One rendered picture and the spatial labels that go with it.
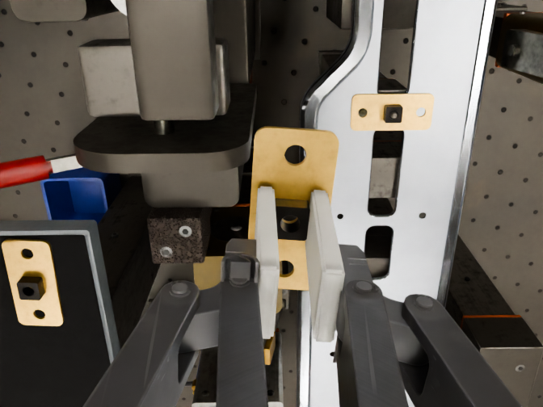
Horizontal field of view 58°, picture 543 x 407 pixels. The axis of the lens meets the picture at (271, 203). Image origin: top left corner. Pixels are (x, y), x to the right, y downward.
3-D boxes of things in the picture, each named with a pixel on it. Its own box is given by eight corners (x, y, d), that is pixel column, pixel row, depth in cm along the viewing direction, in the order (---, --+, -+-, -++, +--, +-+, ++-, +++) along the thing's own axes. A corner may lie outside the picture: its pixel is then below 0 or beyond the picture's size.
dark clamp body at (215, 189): (253, 107, 81) (240, 209, 47) (182, 108, 81) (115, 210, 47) (251, 63, 78) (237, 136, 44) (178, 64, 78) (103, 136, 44)
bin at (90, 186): (127, 214, 89) (113, 239, 81) (73, 215, 89) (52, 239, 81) (119, 157, 85) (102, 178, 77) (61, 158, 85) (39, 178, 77)
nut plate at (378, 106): (434, 93, 50) (438, 95, 49) (429, 129, 52) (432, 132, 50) (351, 94, 50) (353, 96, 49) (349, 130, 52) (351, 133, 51)
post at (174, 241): (233, 136, 83) (204, 264, 47) (204, 137, 83) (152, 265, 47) (232, 107, 81) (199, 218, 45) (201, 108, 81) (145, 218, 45)
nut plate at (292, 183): (318, 287, 25) (321, 301, 24) (245, 283, 25) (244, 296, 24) (339, 131, 22) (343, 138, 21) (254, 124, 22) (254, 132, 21)
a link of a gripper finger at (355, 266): (347, 323, 15) (445, 330, 15) (332, 241, 19) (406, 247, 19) (341, 362, 15) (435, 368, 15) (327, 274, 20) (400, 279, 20)
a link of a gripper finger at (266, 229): (273, 341, 17) (251, 340, 17) (269, 243, 24) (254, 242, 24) (279, 268, 16) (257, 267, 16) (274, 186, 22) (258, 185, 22)
